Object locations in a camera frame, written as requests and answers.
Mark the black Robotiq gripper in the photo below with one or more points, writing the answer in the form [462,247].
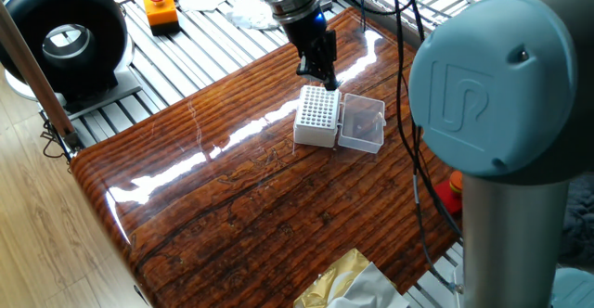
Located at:
[306,32]

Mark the silver UR5 robot arm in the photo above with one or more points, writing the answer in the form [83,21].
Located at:
[510,90]

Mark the white pipette tip holder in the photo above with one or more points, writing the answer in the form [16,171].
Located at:
[315,132]

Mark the clear plastic holder lid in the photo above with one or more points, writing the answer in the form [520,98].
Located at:
[366,136]

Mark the white crumpled cloth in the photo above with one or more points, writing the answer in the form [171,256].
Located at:
[250,16]

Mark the orange emergency stop button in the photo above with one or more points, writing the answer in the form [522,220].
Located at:
[161,13]

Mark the gold foil bag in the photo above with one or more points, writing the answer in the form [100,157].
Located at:
[334,280]

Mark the grey cloth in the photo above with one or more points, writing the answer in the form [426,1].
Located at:
[575,224]

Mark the grey metal rail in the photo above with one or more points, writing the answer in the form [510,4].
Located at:
[385,11]

